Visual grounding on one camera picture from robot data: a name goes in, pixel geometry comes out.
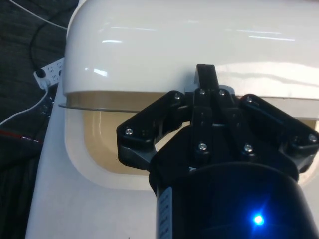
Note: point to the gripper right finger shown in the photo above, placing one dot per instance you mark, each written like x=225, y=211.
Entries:
x=269, y=117

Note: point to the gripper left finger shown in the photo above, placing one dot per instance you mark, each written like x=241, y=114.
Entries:
x=149, y=119

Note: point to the rounded box lid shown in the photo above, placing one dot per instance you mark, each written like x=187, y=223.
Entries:
x=162, y=49

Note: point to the cream box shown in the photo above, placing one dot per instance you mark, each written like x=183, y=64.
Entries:
x=82, y=159

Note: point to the white power strip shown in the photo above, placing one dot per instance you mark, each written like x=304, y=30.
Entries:
x=51, y=72

